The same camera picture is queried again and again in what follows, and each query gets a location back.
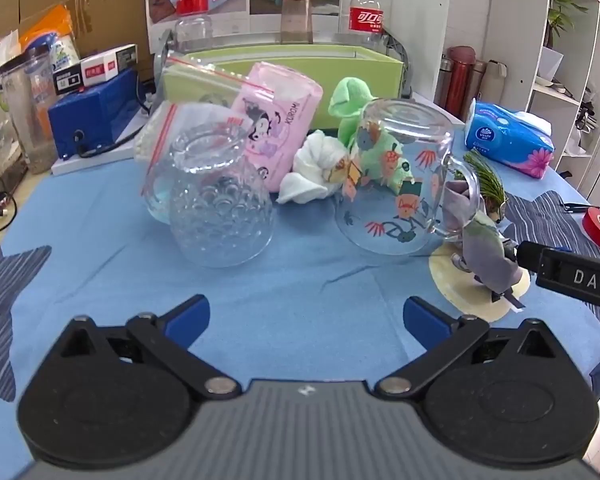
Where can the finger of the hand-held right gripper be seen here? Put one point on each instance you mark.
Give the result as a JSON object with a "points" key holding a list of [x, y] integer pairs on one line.
{"points": [[529, 256]]}

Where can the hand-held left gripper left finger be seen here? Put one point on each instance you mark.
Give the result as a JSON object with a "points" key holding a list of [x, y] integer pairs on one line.
{"points": [[187, 319]]}

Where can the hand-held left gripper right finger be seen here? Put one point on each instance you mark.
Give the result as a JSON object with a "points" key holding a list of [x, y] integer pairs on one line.
{"points": [[425, 319]]}

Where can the grey cloth with grass plant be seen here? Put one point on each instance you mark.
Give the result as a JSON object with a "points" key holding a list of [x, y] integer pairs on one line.
{"points": [[485, 240]]}

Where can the white sock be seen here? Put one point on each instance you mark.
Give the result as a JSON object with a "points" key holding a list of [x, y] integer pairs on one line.
{"points": [[312, 170]]}

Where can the pink tissue packet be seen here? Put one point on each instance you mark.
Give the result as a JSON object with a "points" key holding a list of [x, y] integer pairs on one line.
{"points": [[275, 125]]}

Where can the green cardboard box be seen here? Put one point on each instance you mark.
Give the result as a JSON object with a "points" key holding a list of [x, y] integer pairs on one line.
{"points": [[330, 67]]}

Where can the blue tissue pack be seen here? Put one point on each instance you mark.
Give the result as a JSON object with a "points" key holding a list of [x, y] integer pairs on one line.
{"points": [[510, 140]]}

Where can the blue printed tablecloth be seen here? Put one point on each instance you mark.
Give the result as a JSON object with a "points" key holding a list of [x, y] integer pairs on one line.
{"points": [[300, 280]]}

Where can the dimpled clear glass jar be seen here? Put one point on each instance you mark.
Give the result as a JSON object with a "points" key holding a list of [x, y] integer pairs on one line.
{"points": [[215, 200]]}

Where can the printed clear glass mug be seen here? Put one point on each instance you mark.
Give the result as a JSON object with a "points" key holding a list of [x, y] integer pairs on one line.
{"points": [[405, 185]]}

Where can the green printed sock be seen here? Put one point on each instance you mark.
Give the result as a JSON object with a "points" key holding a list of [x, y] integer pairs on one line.
{"points": [[380, 157]]}

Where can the red thermos flask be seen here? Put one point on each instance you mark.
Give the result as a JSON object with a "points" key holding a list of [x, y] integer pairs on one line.
{"points": [[459, 80]]}

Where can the steel thermos flask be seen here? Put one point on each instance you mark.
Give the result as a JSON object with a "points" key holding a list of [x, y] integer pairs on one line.
{"points": [[443, 77]]}

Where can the white shelf unit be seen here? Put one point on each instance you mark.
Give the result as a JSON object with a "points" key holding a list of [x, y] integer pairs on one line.
{"points": [[575, 35]]}

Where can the blue sealing machine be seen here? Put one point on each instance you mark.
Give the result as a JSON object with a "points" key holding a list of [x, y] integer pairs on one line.
{"points": [[92, 110]]}

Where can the potted green plant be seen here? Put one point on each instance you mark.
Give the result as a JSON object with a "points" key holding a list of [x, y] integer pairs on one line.
{"points": [[562, 10]]}

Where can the tall clear jar black lid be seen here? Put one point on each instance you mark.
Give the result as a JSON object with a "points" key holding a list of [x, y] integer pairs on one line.
{"points": [[27, 110]]}

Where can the white pen box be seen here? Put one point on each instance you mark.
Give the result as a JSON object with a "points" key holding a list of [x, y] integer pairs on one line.
{"points": [[95, 67]]}

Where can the cola bottle red label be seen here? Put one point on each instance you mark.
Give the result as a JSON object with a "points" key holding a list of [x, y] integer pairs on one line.
{"points": [[366, 10]]}

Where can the red-lid clear plastic jar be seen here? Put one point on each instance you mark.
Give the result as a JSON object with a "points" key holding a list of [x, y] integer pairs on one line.
{"points": [[194, 22]]}

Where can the orange paper cup bag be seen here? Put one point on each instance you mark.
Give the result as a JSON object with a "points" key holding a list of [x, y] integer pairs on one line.
{"points": [[50, 35]]}

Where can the pink plastic cup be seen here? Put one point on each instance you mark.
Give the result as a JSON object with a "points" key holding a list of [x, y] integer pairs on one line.
{"points": [[296, 15]]}

